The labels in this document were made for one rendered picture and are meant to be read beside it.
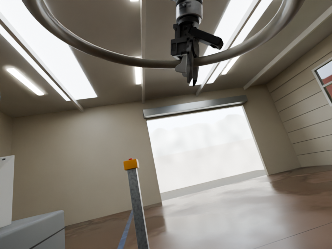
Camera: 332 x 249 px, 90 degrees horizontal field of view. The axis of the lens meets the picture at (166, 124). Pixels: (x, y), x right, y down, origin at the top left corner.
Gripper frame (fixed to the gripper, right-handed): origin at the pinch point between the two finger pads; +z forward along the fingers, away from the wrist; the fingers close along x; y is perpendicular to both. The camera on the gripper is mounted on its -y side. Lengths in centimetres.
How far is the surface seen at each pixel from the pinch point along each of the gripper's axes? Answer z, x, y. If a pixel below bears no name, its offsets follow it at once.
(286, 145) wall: 123, -818, -175
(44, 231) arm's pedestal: 46, 29, 34
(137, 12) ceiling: -194, -222, 183
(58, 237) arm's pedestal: 52, 24, 36
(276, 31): -4.8, 16.0, -21.6
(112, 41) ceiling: -160, -241, 267
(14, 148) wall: 128, -234, 710
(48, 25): -4.6, 36.4, 18.1
